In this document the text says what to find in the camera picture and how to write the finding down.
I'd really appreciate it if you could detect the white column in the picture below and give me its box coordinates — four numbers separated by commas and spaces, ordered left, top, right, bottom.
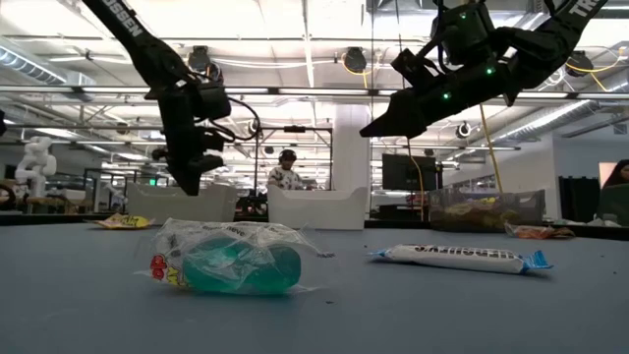
332, 103, 372, 203

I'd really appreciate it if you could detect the pale pink board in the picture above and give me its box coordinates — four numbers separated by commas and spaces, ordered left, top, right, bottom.
598, 161, 618, 188

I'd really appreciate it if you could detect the white blue-ended candy bar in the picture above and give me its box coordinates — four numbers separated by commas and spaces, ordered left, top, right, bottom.
367, 244, 555, 275

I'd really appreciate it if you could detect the white plastic bin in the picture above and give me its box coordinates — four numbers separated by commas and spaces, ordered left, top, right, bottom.
267, 185, 371, 231

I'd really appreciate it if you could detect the red candy clear wrapper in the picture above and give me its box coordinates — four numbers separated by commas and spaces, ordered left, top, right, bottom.
504, 221, 576, 241

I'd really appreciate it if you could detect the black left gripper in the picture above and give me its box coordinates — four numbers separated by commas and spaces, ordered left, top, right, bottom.
157, 86, 227, 197

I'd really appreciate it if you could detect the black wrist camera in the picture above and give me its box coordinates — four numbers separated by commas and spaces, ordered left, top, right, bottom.
194, 80, 233, 122
430, 2, 498, 66

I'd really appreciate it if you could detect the grey plastic bin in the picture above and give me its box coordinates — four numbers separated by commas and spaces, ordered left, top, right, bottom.
126, 181, 238, 227

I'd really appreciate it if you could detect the black curtain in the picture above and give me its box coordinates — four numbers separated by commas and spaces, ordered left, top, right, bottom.
558, 175, 601, 222

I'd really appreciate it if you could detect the person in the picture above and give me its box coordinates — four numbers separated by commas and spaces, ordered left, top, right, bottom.
267, 148, 309, 192
597, 157, 629, 227

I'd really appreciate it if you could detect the yellow cord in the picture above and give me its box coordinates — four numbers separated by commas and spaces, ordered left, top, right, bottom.
406, 139, 427, 222

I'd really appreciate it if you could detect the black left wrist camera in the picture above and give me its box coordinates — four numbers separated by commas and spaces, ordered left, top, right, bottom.
194, 80, 233, 122

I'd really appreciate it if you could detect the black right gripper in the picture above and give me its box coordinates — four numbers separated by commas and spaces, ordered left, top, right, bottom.
360, 48, 517, 140

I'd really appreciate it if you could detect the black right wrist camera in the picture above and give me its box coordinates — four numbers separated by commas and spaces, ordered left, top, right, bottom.
430, 2, 498, 66

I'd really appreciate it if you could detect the yellow hanging cable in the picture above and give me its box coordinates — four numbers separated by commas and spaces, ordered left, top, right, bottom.
479, 103, 505, 194

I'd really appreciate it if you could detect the dark clear plastic bin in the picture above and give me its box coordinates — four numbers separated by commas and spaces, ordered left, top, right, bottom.
427, 189, 546, 233

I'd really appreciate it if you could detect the black metal frame rig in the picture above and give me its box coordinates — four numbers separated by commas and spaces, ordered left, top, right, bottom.
253, 125, 335, 198

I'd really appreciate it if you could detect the teal candy clear wrapper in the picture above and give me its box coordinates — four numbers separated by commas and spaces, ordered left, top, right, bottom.
135, 217, 338, 297

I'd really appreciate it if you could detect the black screen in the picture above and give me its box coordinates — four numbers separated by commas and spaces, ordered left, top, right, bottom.
381, 152, 439, 192

